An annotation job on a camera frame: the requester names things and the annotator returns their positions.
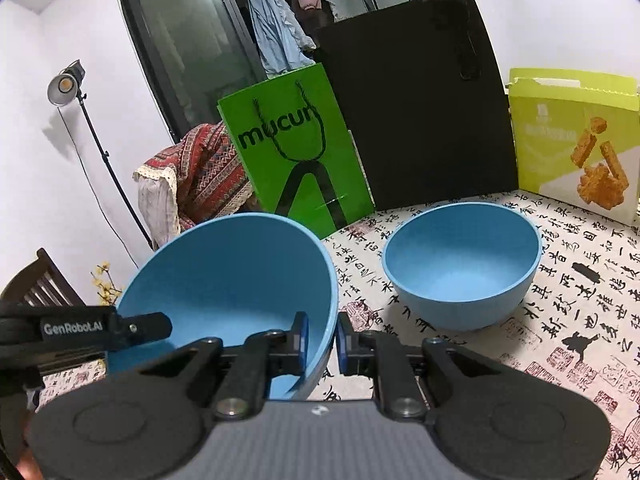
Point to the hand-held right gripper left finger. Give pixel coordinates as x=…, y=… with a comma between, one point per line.
x=300, y=345

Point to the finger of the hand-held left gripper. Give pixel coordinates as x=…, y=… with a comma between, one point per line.
x=145, y=329

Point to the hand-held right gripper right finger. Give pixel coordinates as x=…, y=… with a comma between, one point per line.
x=344, y=345

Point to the blue bowl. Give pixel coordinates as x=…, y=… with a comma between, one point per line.
x=225, y=270
x=460, y=260

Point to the yellow flower branch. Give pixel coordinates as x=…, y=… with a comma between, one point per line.
x=105, y=285

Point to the dark wooden chair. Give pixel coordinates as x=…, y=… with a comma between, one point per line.
x=35, y=280

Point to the red patterned blanket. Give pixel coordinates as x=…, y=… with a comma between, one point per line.
x=210, y=170

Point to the green paper bag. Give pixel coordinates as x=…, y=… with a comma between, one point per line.
x=265, y=105

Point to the studio light on stand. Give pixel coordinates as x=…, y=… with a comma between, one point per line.
x=62, y=87

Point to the black paper bag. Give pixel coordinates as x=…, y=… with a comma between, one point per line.
x=415, y=110

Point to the yellow-green snack box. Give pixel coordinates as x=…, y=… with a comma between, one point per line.
x=545, y=160

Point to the dark framed glass door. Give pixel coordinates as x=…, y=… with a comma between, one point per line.
x=190, y=45

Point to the hanging blue shirt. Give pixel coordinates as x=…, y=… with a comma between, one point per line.
x=272, y=25

